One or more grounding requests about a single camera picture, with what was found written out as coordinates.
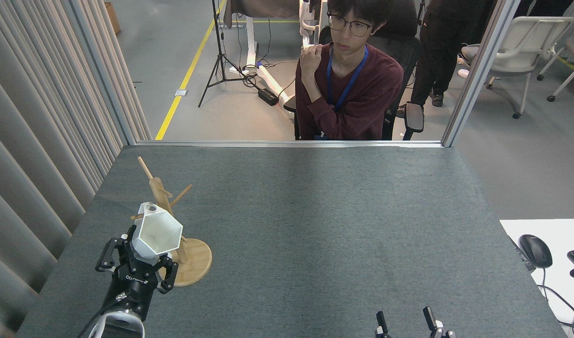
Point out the black office chair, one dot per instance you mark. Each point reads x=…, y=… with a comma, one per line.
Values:
x=406, y=47

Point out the black power strip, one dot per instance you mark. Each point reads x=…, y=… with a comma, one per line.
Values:
x=268, y=96

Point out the black computer mouse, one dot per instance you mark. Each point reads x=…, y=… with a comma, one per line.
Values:
x=535, y=251

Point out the black eyeglasses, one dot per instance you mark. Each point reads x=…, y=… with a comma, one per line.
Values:
x=350, y=24

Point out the brown cardboard box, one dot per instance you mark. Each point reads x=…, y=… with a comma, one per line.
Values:
x=113, y=18

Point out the silver frame rail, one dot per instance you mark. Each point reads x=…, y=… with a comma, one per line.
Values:
x=268, y=143

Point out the person's left hand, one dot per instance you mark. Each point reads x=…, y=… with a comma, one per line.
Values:
x=310, y=58

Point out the beige pleated curtain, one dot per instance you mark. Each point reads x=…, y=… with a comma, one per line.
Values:
x=33, y=141

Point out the white side table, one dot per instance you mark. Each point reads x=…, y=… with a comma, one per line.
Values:
x=563, y=234

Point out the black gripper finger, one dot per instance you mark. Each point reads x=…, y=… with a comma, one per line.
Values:
x=439, y=331
x=382, y=326

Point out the person's left forearm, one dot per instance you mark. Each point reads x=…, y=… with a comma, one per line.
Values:
x=333, y=105

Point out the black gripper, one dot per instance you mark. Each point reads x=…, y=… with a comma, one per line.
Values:
x=134, y=286

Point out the black tripod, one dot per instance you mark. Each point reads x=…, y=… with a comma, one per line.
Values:
x=218, y=47

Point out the white hexagonal cup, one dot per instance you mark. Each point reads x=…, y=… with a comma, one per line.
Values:
x=157, y=232

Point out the silver floor socket plate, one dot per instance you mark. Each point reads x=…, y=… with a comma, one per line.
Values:
x=181, y=93

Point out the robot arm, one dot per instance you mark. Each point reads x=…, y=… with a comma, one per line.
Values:
x=118, y=326

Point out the wooden cup rack stand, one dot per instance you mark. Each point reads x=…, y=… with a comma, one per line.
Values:
x=195, y=267

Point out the seated person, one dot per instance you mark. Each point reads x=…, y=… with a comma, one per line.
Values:
x=366, y=94

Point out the small black device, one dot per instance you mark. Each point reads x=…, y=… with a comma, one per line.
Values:
x=523, y=256

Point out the silver frame post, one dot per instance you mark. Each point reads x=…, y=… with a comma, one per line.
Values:
x=479, y=70

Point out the white machine frame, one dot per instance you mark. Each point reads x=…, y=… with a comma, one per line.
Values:
x=308, y=23

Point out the white office chair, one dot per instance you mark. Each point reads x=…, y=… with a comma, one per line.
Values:
x=526, y=42

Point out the standing person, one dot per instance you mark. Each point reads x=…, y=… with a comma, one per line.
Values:
x=439, y=47

